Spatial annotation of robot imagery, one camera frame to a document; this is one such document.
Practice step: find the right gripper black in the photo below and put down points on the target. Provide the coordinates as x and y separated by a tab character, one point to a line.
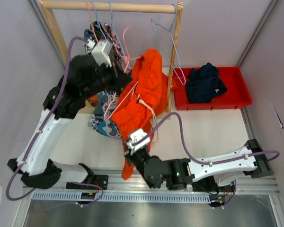
129	157

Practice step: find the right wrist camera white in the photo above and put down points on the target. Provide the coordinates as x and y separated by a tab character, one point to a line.
137	140

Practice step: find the orange shorts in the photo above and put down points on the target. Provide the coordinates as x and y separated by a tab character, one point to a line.
144	96

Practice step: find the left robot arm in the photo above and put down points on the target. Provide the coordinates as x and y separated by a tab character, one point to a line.
83	79

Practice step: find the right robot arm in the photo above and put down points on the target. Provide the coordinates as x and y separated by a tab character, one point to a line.
204	174

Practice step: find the light blue wire hanger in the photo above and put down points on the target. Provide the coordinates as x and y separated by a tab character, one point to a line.
182	79

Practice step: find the white slotted cable duct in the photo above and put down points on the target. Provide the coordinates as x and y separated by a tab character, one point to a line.
123	197

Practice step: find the pink shark print shorts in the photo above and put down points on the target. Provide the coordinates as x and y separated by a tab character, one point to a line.
118	49

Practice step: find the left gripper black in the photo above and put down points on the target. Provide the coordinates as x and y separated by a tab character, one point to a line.
120	81

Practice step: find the navy blue shorts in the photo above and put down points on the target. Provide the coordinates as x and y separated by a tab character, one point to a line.
204	84

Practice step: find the pink wire hanger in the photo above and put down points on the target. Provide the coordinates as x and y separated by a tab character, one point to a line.
127	64
91	22

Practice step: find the red plastic bin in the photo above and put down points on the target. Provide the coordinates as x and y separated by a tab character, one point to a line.
236	97

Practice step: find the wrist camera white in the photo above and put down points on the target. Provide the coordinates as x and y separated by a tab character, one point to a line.
137	140
100	51

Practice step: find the blue cartoon print shorts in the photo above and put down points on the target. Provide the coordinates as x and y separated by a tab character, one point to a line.
107	99

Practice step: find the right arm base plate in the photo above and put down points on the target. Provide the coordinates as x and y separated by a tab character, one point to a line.
209	184

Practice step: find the wooden clothes rack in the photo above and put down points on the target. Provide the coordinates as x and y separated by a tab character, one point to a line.
47	7

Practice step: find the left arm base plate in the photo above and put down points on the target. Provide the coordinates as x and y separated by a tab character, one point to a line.
101	182

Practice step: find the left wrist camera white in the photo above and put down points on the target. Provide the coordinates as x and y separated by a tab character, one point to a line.
100	51

